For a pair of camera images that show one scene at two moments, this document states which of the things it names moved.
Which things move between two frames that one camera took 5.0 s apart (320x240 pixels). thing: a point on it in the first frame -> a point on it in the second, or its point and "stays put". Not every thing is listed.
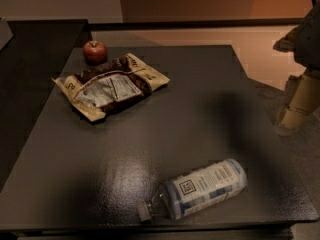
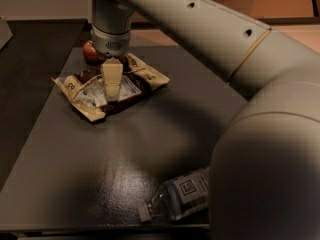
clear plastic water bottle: [196, 190] stays put
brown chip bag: [102, 87] stays put
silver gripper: [309, 44] -> [111, 44]
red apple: [95, 52] stays put
